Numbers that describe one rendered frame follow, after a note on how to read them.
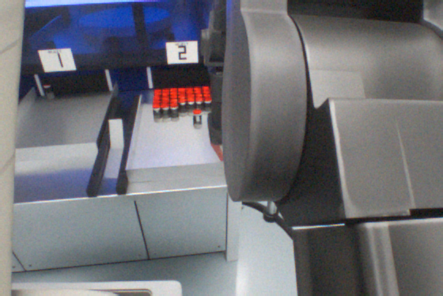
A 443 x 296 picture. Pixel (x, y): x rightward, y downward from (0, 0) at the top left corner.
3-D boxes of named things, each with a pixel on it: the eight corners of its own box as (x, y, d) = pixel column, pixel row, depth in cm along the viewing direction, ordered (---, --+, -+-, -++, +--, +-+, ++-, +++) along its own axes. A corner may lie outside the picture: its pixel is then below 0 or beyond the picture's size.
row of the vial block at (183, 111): (154, 115, 84) (152, 100, 81) (219, 111, 85) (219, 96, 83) (154, 119, 82) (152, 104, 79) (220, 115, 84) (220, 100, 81)
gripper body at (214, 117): (238, 118, 64) (239, 85, 60) (248, 144, 55) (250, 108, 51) (207, 120, 63) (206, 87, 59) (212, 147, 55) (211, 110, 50)
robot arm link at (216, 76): (210, 71, 49) (245, 70, 50) (208, 58, 55) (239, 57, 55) (212, 109, 53) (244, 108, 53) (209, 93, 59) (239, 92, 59)
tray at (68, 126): (36, 96, 94) (32, 87, 92) (119, 91, 97) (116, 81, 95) (-16, 164, 66) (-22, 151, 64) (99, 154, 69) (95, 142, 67)
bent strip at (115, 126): (114, 140, 74) (108, 119, 71) (126, 139, 74) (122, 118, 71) (103, 178, 63) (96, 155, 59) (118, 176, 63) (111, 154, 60)
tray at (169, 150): (141, 104, 89) (140, 93, 87) (229, 99, 92) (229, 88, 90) (128, 182, 62) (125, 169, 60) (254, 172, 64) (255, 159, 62)
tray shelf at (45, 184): (22, 104, 94) (20, 98, 93) (238, 89, 102) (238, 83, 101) (-71, 218, 56) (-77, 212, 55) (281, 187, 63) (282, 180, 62)
